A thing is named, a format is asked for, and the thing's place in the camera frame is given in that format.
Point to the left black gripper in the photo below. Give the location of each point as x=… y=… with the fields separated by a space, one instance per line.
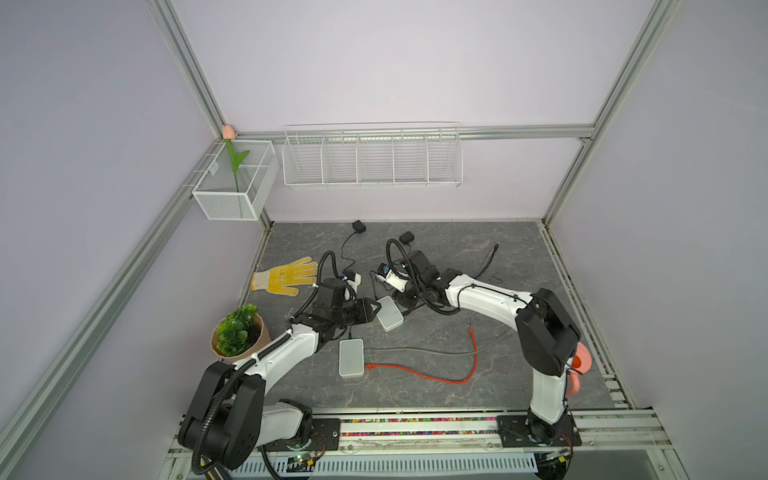
x=364 y=307

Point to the yellow work glove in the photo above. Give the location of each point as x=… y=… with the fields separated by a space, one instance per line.
x=285 y=279

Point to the long white wire basket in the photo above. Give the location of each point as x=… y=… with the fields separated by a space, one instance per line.
x=338 y=155

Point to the artificial pink tulip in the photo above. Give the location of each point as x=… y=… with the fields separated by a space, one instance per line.
x=236 y=157

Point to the green potted plant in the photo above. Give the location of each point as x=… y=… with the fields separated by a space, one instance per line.
x=240 y=334

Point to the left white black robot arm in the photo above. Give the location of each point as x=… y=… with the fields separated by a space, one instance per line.
x=228 y=417

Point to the small white mesh basket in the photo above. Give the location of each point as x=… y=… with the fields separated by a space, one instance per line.
x=215 y=190

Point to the pink watering can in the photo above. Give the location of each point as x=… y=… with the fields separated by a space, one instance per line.
x=580 y=364

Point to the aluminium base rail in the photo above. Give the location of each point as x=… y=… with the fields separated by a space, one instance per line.
x=454 y=443

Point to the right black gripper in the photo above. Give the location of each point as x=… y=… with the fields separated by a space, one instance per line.
x=408 y=303

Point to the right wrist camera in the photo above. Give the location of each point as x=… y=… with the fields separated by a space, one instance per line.
x=388 y=276

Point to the white network switch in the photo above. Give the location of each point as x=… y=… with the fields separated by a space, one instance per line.
x=351 y=363
x=389 y=316

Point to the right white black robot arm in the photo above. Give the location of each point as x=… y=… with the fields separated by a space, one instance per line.
x=550 y=339

